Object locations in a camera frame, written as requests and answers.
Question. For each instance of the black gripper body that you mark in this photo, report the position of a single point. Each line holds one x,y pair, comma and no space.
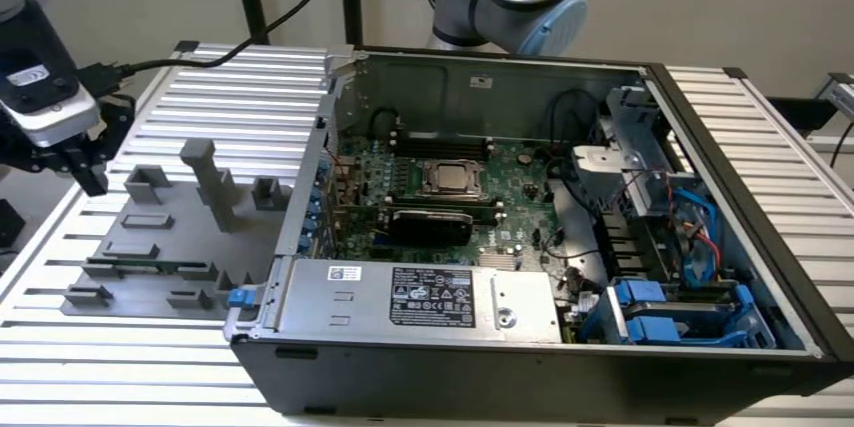
36,52

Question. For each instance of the green RAM stick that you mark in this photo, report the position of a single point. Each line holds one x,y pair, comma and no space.
143,265

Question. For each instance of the black RAM slot bank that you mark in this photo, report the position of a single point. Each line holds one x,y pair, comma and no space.
440,146

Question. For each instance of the black box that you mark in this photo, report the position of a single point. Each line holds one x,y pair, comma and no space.
9,224

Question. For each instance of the grey parts rack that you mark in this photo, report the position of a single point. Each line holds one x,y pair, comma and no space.
180,247

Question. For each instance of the blue case latch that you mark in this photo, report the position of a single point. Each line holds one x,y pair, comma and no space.
241,297

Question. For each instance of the silver power supply unit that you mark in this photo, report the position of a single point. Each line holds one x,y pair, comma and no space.
360,307

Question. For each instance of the CPU socket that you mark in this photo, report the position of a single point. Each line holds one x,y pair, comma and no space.
420,187

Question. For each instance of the black graphics card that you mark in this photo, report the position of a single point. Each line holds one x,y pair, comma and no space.
429,227

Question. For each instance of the silver CPU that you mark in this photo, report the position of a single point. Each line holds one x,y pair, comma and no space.
453,176

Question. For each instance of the green motherboard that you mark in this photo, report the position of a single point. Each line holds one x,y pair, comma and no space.
513,182

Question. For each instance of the black open PC case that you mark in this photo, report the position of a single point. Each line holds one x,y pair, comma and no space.
467,377

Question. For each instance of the metal drive cage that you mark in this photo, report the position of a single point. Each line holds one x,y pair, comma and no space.
640,137

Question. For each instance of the blue disk bay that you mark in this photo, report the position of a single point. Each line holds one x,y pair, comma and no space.
643,297

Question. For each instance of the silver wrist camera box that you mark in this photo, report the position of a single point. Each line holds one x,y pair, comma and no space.
53,122

